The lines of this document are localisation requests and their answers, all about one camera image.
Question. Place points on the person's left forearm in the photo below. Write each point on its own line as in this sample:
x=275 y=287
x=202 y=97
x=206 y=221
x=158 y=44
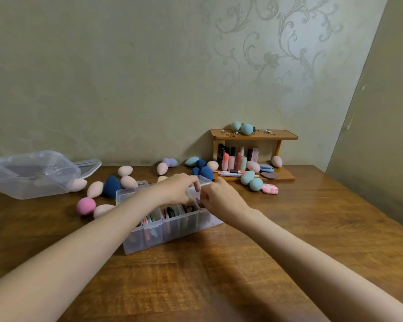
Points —
x=63 y=261

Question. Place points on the clear square lidded container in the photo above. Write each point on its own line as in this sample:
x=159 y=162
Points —
x=30 y=181

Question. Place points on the person's left hand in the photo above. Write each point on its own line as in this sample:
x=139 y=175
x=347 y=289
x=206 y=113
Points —
x=174 y=191

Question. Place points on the person's right hand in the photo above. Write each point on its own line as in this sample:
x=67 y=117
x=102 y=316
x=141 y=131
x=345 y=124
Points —
x=225 y=202

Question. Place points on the clear compartment organizer box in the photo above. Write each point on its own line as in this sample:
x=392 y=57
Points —
x=174 y=231

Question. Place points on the grey green door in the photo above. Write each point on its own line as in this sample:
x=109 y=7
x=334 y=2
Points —
x=383 y=130

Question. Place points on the small metal rings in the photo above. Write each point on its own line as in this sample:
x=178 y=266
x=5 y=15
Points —
x=229 y=133

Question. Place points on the row of lipsticks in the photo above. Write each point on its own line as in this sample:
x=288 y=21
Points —
x=231 y=160

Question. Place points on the group of beige egg sponges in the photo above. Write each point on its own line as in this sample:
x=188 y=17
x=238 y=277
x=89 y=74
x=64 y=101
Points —
x=125 y=171

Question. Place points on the pink marbled sponge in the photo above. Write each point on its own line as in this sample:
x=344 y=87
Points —
x=270 y=189

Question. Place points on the pink white cosmetic pencil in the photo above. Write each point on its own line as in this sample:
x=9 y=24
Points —
x=235 y=171

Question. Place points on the small metal hair clips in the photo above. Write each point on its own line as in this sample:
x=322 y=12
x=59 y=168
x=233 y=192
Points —
x=269 y=132

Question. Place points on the person's right forearm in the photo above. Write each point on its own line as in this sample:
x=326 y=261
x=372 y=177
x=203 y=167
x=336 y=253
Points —
x=322 y=274

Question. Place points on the wooden two-tier cosmetic rack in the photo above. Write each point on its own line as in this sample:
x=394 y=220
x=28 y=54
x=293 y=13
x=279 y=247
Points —
x=282 y=134

